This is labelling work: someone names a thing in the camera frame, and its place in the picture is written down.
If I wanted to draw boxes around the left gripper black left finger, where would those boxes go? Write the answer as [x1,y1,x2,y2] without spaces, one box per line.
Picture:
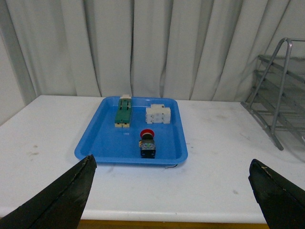
[0,155,97,229]

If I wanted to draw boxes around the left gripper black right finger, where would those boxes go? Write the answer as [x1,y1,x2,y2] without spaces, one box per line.
[248,159,305,229]

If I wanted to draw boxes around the silver mesh document rack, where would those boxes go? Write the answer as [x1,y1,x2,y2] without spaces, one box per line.
[241,38,305,150]

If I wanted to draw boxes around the red emergency stop button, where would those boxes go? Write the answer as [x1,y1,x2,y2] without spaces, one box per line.
[139,129,156,159]

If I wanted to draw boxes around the blue plastic tray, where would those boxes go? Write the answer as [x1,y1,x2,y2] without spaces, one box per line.
[74,96,188,167]

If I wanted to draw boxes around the green terminal block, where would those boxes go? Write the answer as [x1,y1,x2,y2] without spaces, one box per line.
[114,94,132,128]

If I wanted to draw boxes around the white circuit breaker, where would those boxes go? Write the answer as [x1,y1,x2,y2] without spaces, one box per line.
[145,104,171,124]

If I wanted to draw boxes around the grey curtain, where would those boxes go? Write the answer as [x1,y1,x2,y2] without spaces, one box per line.
[0,0,305,125]

